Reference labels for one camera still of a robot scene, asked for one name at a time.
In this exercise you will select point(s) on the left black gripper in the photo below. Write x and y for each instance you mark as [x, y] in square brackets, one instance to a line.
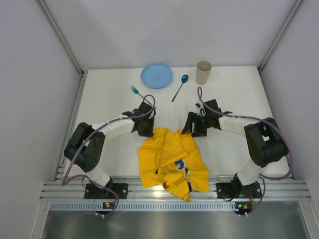
[145, 128]

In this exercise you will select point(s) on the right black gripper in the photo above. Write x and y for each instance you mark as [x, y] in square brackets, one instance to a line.
[197, 126]

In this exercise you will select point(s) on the blue metallic fork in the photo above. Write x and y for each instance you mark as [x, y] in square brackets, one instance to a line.
[138, 93]

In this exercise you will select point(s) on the yellow Pikachu placemat cloth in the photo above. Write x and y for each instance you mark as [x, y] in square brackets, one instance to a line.
[169, 156]

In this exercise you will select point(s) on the blue metallic spoon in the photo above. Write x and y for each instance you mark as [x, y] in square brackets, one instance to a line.
[184, 79]

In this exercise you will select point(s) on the light blue plate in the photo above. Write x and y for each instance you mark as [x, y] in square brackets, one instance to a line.
[157, 75]

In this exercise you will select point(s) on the beige paper cup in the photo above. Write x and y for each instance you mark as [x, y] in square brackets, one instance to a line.
[203, 69]

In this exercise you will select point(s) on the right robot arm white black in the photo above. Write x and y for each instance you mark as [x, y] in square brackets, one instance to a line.
[265, 142]

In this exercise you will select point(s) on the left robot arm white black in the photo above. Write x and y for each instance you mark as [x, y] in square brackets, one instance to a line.
[84, 148]

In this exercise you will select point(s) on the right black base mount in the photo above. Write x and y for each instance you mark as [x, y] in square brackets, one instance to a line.
[228, 191]

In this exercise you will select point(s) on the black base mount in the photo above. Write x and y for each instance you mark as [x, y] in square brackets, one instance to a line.
[228, 191]
[94, 192]

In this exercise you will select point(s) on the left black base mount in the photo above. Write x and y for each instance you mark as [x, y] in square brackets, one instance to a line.
[94, 192]

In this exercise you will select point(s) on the perforated cable duct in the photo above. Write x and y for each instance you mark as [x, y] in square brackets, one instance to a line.
[149, 206]

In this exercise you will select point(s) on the aluminium rail frame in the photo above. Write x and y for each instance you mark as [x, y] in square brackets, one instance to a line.
[287, 189]

